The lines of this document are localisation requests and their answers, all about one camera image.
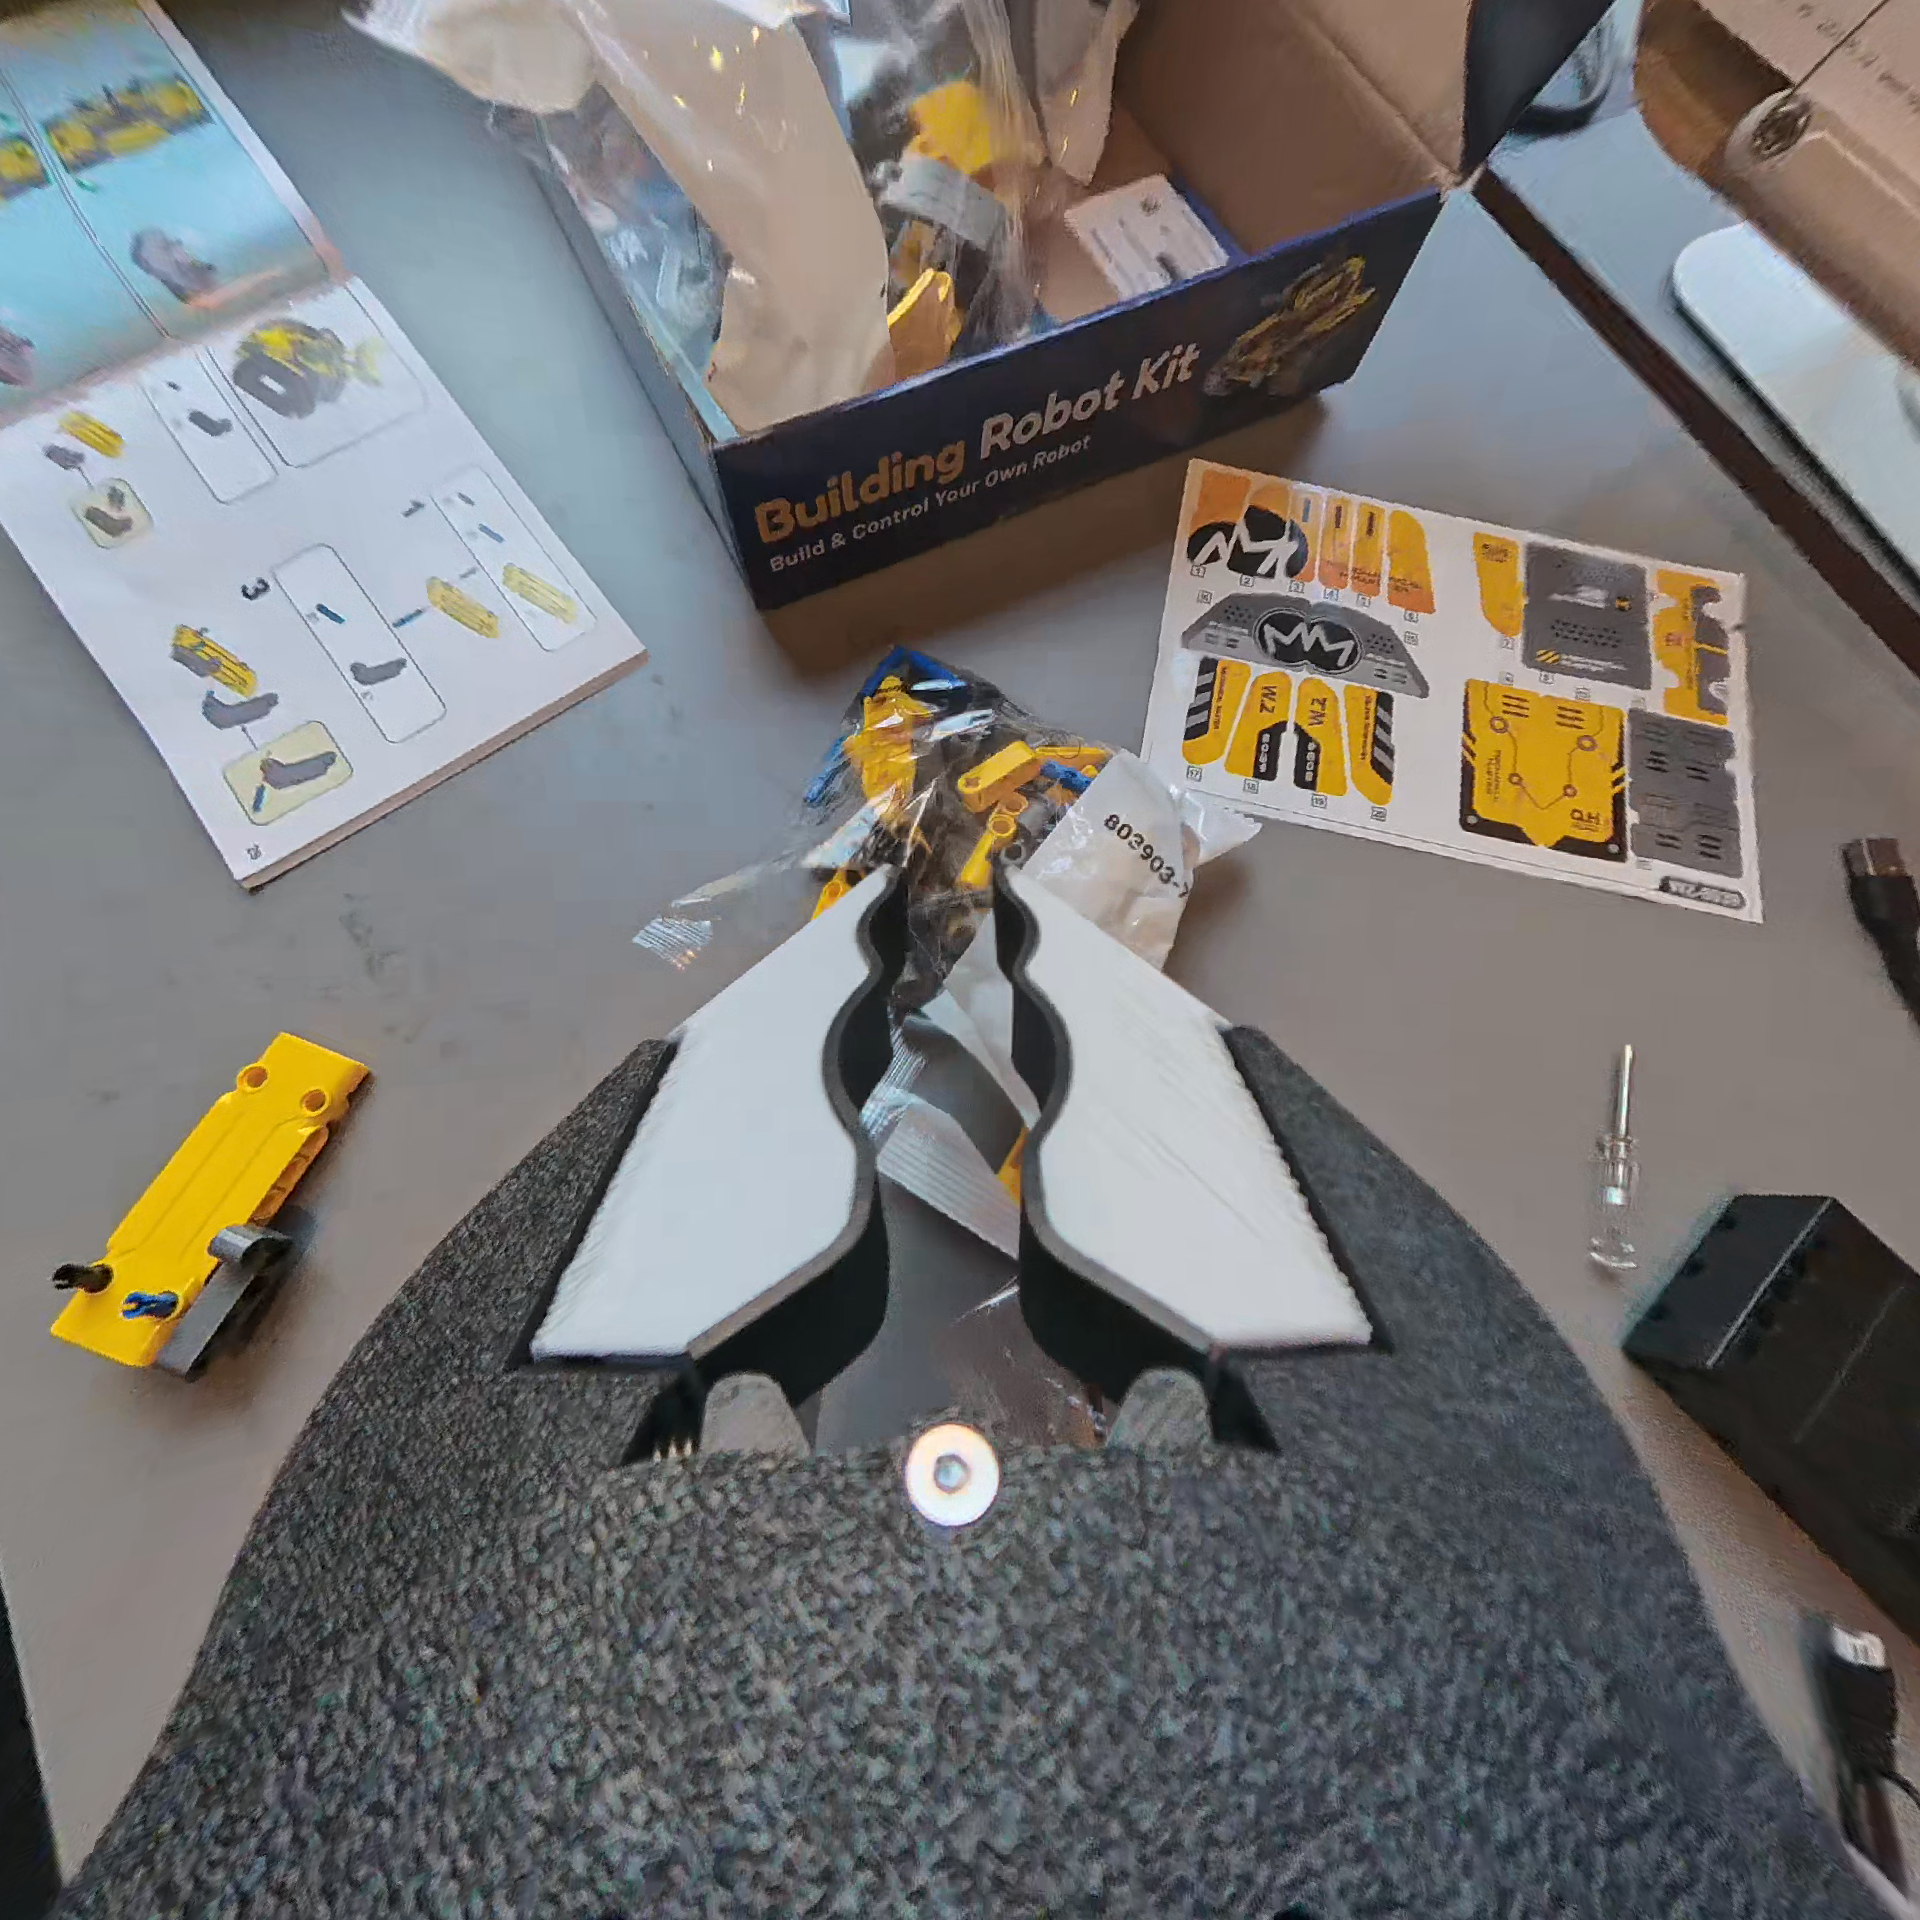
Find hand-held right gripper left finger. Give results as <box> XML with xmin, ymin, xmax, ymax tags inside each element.
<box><xmin>533</xmin><ymin>869</ymin><xmax>902</xmax><ymax>1408</ymax></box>

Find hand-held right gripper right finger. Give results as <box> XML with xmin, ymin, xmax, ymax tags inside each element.
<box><xmin>994</xmin><ymin>869</ymin><xmax>1379</xmax><ymax>1409</ymax></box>

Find bag of yellow blue parts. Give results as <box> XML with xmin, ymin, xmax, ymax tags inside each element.
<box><xmin>630</xmin><ymin>645</ymin><xmax>1259</xmax><ymax>1260</ymax></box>

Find yellow beam panel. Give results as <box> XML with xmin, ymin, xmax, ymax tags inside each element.
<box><xmin>53</xmin><ymin>1033</ymin><xmax>370</xmax><ymax>1371</ymax></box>

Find grey angled connector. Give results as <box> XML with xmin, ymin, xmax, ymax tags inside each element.
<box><xmin>157</xmin><ymin>1221</ymin><xmax>298</xmax><ymax>1378</ymax></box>

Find blue cardboard kit box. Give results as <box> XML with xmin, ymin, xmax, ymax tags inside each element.
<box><xmin>527</xmin><ymin>0</ymin><xmax>1622</xmax><ymax>615</ymax></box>

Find white clear plastic bag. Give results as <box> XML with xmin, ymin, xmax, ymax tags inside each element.
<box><xmin>570</xmin><ymin>0</ymin><xmax>902</xmax><ymax>436</ymax></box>

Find large clear bag yellow parts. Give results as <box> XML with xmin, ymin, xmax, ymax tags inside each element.
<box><xmin>811</xmin><ymin>0</ymin><xmax>1156</xmax><ymax>351</ymax></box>

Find grey desk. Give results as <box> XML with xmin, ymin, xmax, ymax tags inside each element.
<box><xmin>0</xmin><ymin>0</ymin><xmax>1920</xmax><ymax>1862</ymax></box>

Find yellow grey sticker sheet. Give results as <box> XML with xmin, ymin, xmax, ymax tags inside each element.
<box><xmin>1141</xmin><ymin>458</ymin><xmax>1764</xmax><ymax>925</ymax></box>

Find small black box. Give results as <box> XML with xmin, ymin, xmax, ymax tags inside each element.
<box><xmin>1620</xmin><ymin>1192</ymin><xmax>1920</xmax><ymax>1600</ymax></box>

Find white instruction booklet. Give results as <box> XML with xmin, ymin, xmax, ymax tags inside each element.
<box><xmin>0</xmin><ymin>0</ymin><xmax>650</xmax><ymax>891</ymax></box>

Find white printed label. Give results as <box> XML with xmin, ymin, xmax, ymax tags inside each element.
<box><xmin>1062</xmin><ymin>174</ymin><xmax>1235</xmax><ymax>296</ymax></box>

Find white stand base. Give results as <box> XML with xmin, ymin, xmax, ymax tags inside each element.
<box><xmin>1672</xmin><ymin>224</ymin><xmax>1920</xmax><ymax>513</ymax></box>

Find small clear-handled screwdriver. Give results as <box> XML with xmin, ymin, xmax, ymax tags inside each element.
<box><xmin>1589</xmin><ymin>1042</ymin><xmax>1641</xmax><ymax>1273</ymax></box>

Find black USB cable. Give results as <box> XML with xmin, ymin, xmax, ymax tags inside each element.
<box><xmin>1843</xmin><ymin>837</ymin><xmax>1920</xmax><ymax>1039</ymax></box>

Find black cable white plug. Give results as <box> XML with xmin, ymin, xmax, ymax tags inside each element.
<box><xmin>1805</xmin><ymin>1612</ymin><xmax>1920</xmax><ymax>1892</ymax></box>

